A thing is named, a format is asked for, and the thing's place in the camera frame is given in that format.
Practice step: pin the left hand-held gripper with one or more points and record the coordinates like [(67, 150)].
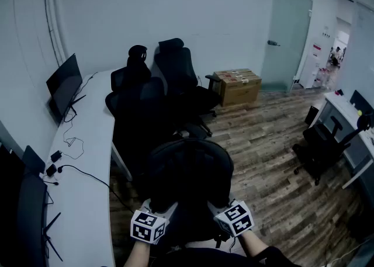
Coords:
[(143, 228)]

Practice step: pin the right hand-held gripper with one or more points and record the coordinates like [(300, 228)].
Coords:
[(236, 219)]

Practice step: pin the black backpack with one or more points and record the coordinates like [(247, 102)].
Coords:
[(190, 172)]

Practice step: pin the black mesh office chair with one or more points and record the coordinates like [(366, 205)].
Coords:
[(137, 119)]

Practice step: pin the person's left forearm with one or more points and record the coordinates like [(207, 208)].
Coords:
[(137, 255)]

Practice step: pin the black swivel chair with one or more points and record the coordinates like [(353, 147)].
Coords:
[(318, 149)]

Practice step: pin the black chair with wide headrest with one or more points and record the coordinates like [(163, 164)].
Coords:
[(178, 67)]

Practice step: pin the person's body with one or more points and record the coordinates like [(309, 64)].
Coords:
[(190, 258)]

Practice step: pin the white curved desk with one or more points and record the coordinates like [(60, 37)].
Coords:
[(87, 201)]

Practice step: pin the black power adapter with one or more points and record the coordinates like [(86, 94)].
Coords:
[(51, 170), (56, 156)]

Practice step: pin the black computer monitor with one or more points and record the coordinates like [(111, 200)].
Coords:
[(30, 216), (64, 84)]

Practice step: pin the cardboard box with red label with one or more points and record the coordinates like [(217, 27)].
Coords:
[(233, 71), (238, 75), (241, 93)]

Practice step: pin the small black computer case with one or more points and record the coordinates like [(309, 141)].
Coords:
[(311, 116)]

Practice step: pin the white straight desk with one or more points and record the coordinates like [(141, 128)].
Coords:
[(342, 105)]

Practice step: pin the small red object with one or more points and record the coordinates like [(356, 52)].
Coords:
[(339, 92)]

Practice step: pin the dark desk screen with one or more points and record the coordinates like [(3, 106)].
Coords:
[(360, 100)]

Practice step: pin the red and white poster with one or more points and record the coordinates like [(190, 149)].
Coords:
[(316, 49)]

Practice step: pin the frosted glass door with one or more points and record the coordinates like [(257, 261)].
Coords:
[(286, 26)]

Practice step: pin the white wall conduit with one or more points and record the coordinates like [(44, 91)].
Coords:
[(55, 26)]

